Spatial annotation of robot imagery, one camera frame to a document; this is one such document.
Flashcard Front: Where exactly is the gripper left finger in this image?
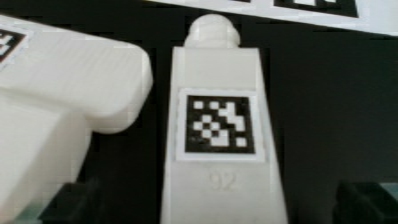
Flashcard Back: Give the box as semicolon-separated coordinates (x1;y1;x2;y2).
39;183;99;224

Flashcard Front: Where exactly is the white chair leg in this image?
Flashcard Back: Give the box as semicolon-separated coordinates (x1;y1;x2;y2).
160;14;288;224

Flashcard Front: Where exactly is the white base tag plate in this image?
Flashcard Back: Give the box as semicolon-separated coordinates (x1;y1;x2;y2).
149;0;398;37

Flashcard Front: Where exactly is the white chair back frame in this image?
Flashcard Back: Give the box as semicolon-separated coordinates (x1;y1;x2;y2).
0;15;153;224

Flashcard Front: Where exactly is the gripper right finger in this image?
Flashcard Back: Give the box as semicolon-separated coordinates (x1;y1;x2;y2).
334;182;398;224

